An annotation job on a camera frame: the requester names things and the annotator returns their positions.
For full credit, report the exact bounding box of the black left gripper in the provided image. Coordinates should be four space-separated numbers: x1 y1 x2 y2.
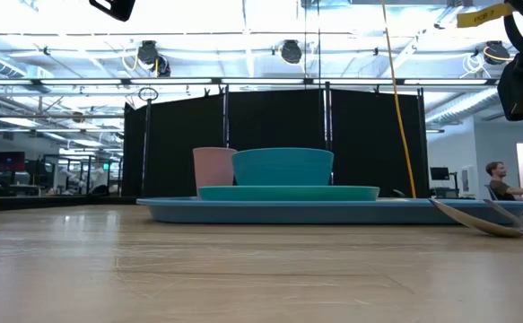
88 0 137 23

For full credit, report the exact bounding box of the silver fork white handle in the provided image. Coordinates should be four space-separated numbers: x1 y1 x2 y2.
482 198 523 231

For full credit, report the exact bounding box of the wooden spoon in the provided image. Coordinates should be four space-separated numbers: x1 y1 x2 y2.
428 197 523 239

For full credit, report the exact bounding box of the pink cup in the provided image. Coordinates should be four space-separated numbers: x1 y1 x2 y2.
192 146 239 199

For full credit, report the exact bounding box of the blue bowl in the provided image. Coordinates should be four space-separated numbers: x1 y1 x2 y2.
231 147 336 188

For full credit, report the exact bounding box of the teal plate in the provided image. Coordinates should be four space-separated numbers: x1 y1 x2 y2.
196 184 381 203

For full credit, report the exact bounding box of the blue tray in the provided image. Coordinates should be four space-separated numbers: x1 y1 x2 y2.
135 196 523 226

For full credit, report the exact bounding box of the yellow label tag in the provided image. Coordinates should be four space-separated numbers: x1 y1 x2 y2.
456 3 514 30

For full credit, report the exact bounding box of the person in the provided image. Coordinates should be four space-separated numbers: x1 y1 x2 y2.
484 161 523 202

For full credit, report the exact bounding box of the small desk monitor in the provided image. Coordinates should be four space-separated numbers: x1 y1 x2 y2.
429 166 451 182

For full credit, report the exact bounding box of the black partition screen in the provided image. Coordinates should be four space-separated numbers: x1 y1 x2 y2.
121 84 431 199

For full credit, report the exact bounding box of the black ceiling cable reel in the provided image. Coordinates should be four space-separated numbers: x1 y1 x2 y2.
136 39 173 78
482 39 514 67
279 39 304 65

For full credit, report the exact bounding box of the yellow cable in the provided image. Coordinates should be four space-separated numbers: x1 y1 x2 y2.
380 0 419 200

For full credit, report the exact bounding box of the dark wall monitor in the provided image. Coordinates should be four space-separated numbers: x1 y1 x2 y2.
0 151 27 174

